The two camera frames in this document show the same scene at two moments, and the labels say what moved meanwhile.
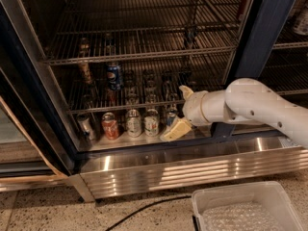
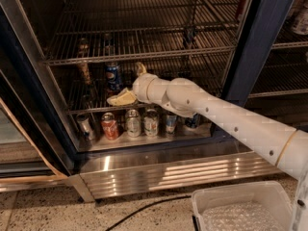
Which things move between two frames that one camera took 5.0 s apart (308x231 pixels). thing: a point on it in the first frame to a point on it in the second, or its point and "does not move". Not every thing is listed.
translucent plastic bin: x=256 y=206 does not move
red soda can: x=110 y=126 does not move
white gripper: x=193 y=108 to x=140 y=87
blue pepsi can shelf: x=114 y=77 does not move
